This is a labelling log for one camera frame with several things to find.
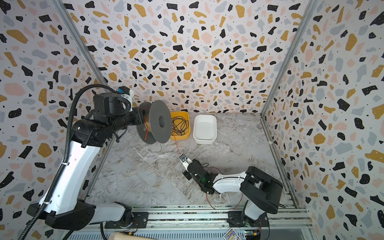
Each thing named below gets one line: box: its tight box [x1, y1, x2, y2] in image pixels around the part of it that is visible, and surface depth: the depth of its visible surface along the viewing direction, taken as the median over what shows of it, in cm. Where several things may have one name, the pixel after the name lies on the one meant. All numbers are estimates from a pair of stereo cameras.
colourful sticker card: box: [223, 227, 242, 240], surface depth 70 cm
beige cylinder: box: [108, 232, 157, 240], surface depth 71 cm
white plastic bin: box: [193, 114, 217, 145], surface depth 111 cm
